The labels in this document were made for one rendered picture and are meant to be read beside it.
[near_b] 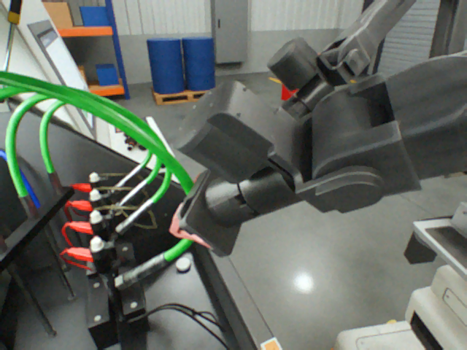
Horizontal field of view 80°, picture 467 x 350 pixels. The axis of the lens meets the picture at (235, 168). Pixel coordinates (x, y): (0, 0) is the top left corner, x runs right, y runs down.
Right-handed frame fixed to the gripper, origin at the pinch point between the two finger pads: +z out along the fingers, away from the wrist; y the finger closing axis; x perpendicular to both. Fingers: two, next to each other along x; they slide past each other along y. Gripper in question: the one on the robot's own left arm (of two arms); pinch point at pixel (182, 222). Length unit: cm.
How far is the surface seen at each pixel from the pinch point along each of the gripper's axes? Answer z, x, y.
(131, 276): 9.8, 0.8, 6.2
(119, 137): 77, -17, -59
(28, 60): 28, -39, -25
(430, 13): -42, 235, -675
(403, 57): 33, 287, -678
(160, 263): 4.9, 2.0, 4.2
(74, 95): -6.7, -18.6, 0.1
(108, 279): 25.2, 1.8, 4.2
